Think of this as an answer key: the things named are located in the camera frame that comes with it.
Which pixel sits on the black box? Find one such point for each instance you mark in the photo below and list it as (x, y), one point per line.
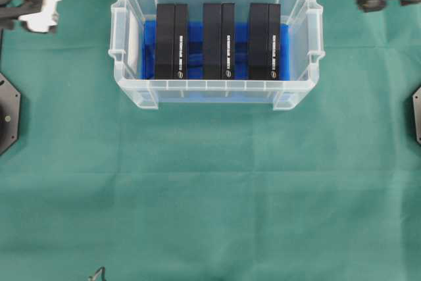
(264, 41)
(171, 42)
(219, 41)

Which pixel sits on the clear plastic storage case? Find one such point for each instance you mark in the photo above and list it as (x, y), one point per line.
(304, 20)

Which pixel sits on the white paper label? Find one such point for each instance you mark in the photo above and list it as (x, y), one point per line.
(133, 42)

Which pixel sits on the blue cloth liner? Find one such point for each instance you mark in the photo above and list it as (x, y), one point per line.
(195, 72)

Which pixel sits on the green table cloth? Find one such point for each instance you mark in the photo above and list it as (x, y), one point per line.
(329, 190)

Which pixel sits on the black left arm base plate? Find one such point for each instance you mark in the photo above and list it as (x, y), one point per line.
(10, 114)

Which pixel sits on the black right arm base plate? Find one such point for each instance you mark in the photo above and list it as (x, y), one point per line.
(416, 102)

